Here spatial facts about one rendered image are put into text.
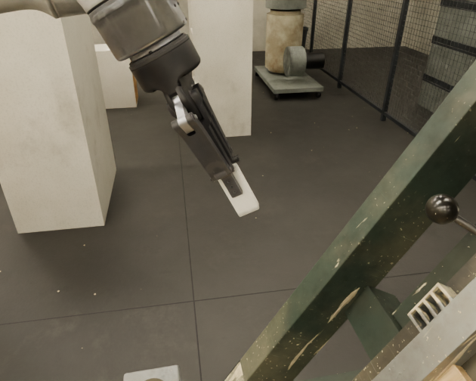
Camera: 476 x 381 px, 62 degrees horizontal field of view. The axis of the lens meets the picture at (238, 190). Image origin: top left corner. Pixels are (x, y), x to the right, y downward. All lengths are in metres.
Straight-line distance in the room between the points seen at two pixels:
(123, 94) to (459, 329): 5.10
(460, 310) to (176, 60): 0.48
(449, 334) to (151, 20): 0.53
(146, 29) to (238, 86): 3.81
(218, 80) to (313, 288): 3.51
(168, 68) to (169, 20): 0.05
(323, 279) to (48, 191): 2.44
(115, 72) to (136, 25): 4.95
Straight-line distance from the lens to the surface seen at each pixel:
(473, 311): 0.62
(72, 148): 2.82
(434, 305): 0.68
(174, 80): 0.44
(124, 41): 0.43
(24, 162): 2.93
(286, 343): 0.89
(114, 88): 5.43
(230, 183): 0.50
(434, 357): 0.64
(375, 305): 0.82
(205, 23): 4.06
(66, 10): 0.59
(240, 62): 4.17
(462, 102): 0.74
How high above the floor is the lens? 1.71
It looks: 31 degrees down
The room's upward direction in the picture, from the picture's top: straight up
